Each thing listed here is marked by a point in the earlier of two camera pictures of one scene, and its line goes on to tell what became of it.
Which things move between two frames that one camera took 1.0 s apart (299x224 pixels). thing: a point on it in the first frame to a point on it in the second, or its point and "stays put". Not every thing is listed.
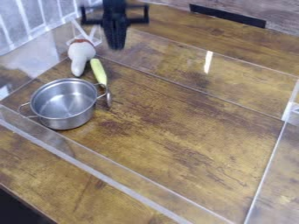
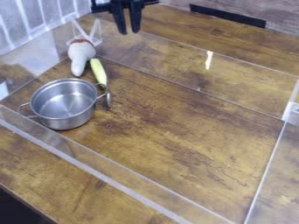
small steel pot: x=64 y=102 stays put
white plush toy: x=79 y=52 stays put
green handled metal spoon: x=100 y=73 stays put
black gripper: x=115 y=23 to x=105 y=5
